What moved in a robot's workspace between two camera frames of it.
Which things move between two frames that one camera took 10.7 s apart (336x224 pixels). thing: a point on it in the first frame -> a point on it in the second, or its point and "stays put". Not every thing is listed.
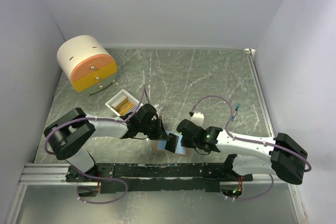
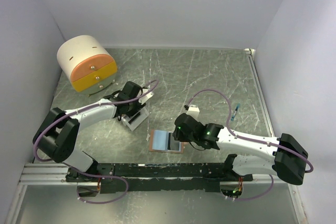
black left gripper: [160, 132] -> [139, 104]
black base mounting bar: [156, 178] stays put
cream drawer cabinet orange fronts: [87, 63] stays put
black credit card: [171, 142] stays put
